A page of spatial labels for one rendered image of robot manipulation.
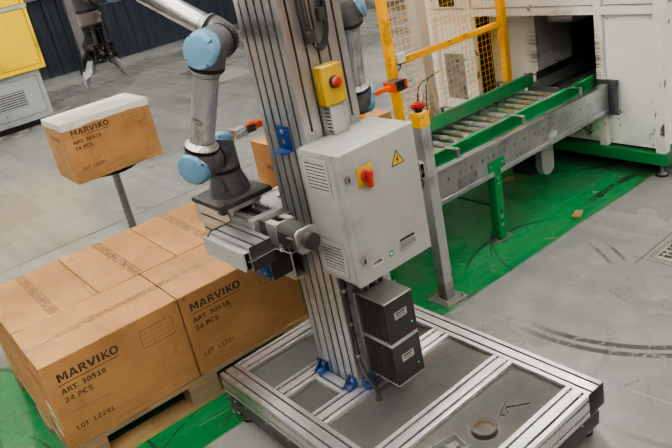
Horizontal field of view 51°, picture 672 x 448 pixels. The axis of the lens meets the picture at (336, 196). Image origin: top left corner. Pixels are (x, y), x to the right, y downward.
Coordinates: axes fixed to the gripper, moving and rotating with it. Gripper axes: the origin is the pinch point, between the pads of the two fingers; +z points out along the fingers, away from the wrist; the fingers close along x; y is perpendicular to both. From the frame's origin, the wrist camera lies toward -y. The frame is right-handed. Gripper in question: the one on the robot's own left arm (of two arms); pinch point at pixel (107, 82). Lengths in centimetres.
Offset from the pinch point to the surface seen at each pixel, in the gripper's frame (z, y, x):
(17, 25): 19, -757, 178
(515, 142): 99, 1, 213
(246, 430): 152, 13, 7
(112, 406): 128, -19, -33
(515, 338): 152, 64, 121
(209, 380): 142, -18, 9
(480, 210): 152, -37, 219
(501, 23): 53, -72, 302
